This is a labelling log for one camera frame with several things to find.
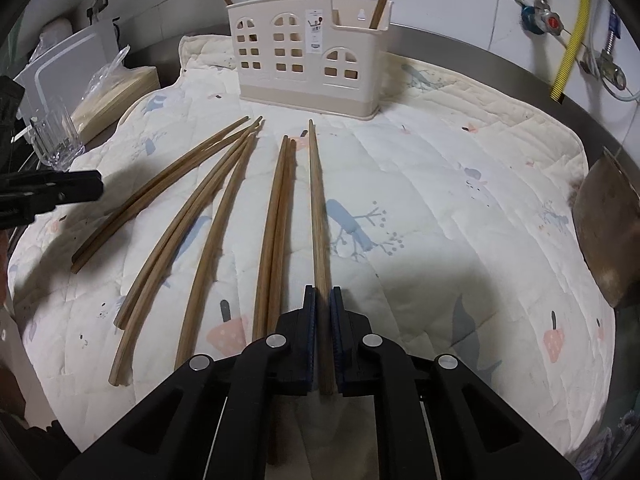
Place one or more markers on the knitted patterned cloth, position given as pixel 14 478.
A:
pixel 620 435

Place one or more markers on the row of wooden chopsticks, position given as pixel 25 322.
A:
pixel 277 210

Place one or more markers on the clear drinking glass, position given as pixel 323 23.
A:
pixel 55 137

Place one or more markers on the beige plastic utensil holder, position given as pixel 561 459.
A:
pixel 280 95

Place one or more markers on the thin white tube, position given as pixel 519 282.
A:
pixel 625 94

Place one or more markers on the printed quilted white mat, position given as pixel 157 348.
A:
pixel 450 210

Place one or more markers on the white plastic box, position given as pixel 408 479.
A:
pixel 65 70

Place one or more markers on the grey metal valve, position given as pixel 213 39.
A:
pixel 607 70

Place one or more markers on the metal pot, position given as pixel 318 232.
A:
pixel 607 230

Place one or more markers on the white rounded appliance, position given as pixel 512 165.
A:
pixel 57 30

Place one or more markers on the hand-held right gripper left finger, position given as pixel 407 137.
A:
pixel 310 335

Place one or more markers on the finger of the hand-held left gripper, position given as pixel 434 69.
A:
pixel 60 187

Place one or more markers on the beige box in plastic bag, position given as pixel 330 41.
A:
pixel 120 95

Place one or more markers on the wall socket with plug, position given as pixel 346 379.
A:
pixel 99 5

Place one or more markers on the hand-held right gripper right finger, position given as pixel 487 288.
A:
pixel 336 335

